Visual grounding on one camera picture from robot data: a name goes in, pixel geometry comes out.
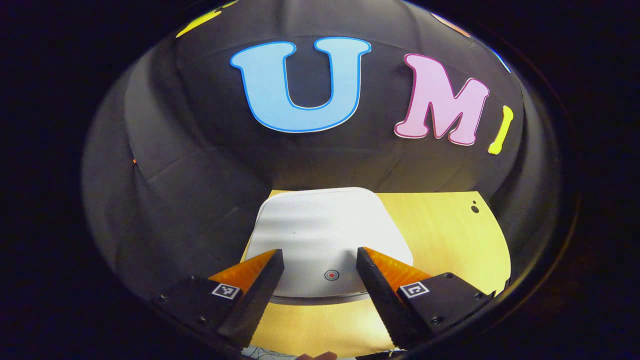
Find black backdrop cloth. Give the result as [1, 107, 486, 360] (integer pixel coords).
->
[81, 0, 561, 301]

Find white desktop garbage bin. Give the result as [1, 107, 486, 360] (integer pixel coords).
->
[244, 187, 415, 307]

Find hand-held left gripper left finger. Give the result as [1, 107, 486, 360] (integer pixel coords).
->
[151, 248, 286, 351]

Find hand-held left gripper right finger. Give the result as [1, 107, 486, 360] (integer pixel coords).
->
[355, 246, 497, 351]

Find wooden desktop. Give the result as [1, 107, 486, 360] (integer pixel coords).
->
[240, 189, 512, 358]

